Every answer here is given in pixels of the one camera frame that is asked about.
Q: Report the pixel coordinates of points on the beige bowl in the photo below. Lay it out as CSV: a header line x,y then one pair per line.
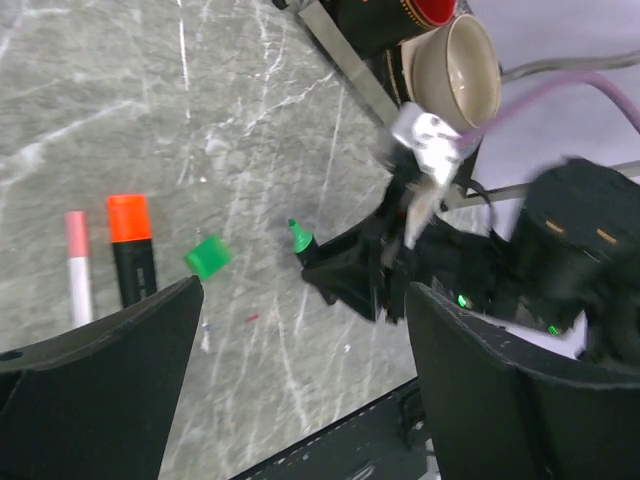
x,y
455,74

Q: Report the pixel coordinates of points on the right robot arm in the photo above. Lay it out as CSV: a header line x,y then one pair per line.
x,y
574,251

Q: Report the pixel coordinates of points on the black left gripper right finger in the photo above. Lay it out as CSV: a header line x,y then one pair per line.
x,y
500,407

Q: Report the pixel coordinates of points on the black green highlighter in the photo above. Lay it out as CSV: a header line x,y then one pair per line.
x,y
305,246

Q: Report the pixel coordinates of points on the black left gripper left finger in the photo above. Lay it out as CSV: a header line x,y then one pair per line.
x,y
98,401

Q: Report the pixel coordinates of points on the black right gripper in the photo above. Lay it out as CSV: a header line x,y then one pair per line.
x,y
462,264

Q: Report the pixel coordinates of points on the black floral mug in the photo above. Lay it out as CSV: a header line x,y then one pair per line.
x,y
373,26

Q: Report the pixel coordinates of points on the green pen cap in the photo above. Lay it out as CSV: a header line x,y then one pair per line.
x,y
208,257

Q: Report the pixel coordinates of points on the white pink acrylic marker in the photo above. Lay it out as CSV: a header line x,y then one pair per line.
x,y
79,268

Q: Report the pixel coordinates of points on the black orange highlighter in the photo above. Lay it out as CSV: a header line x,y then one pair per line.
x,y
131,239

